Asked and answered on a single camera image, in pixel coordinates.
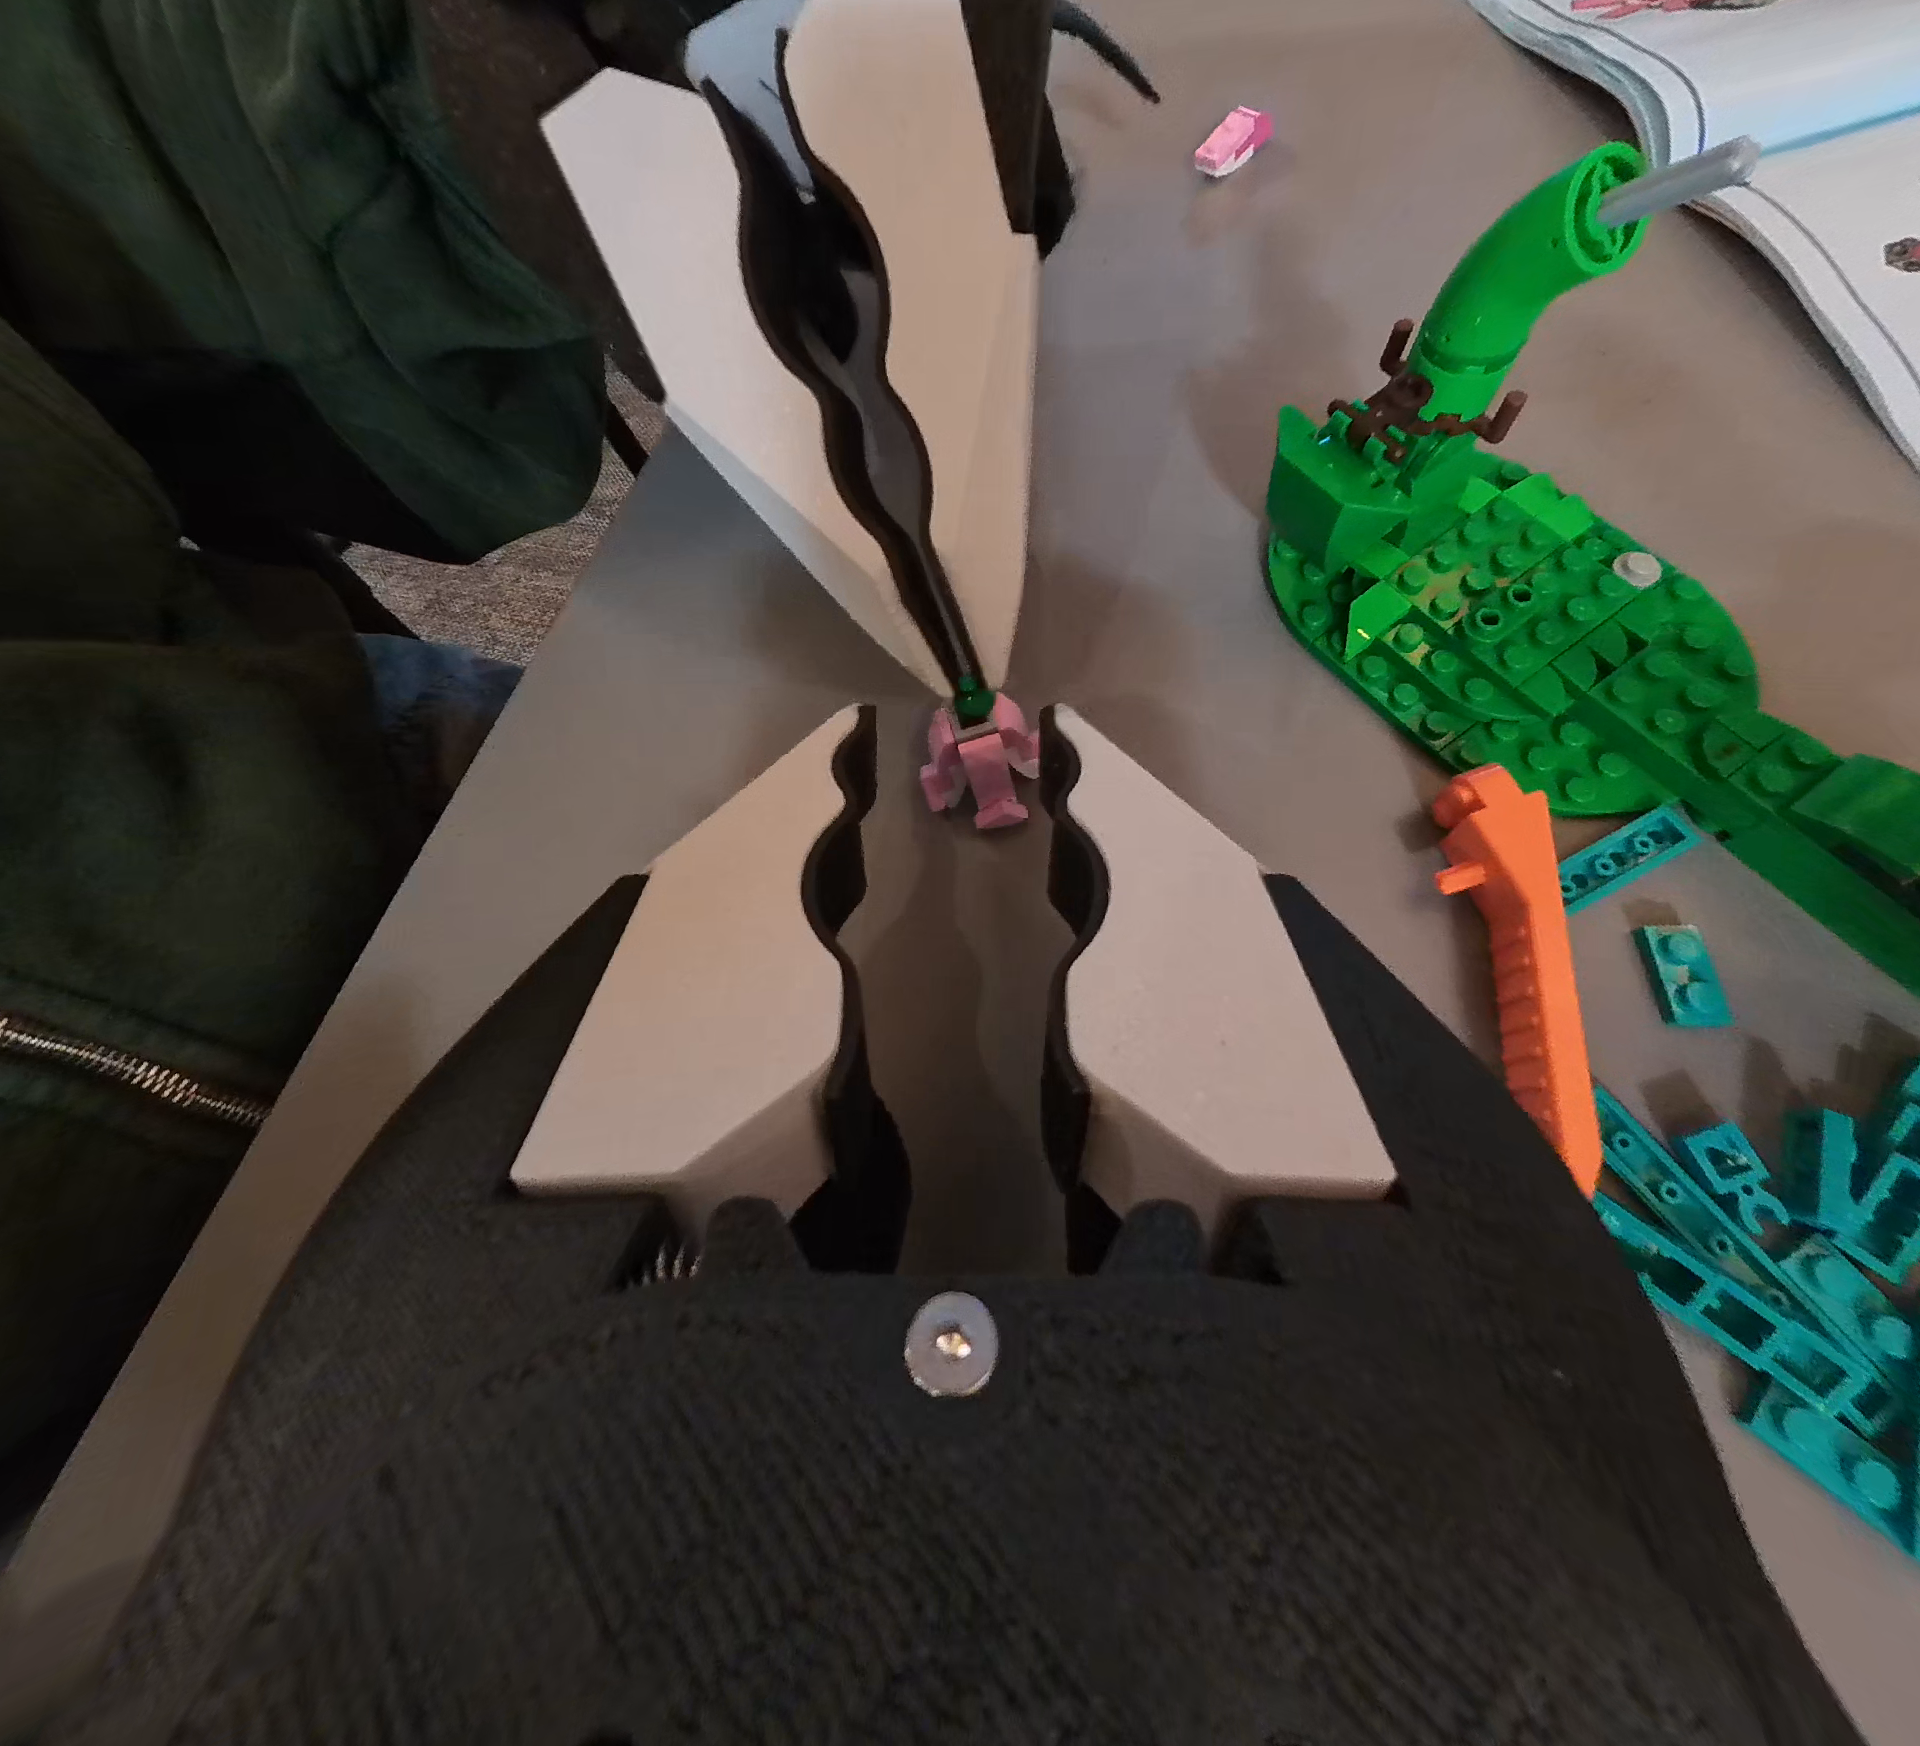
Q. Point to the orange lego brick separator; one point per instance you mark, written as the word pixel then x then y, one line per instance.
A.
pixel 1529 966

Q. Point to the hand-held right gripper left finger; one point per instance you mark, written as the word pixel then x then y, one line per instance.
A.
pixel 706 1012

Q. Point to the pink lego flower piece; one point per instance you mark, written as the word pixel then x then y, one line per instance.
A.
pixel 979 764

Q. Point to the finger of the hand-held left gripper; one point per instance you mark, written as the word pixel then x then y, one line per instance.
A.
pixel 953 232
pixel 706 322

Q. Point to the teal lego plate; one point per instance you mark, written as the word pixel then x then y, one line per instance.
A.
pixel 1630 854
pixel 1682 976

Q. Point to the pink lego brick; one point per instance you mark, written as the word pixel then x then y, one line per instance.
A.
pixel 1232 140

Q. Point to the person's blue jeans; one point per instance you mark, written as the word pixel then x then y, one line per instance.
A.
pixel 442 712

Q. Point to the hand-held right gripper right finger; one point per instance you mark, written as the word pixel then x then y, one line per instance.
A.
pixel 1216 1012

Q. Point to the green lego plant model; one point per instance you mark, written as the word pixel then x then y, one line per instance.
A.
pixel 1501 623

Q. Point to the pile of teal lego pieces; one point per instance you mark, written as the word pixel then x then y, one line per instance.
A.
pixel 1785 1297

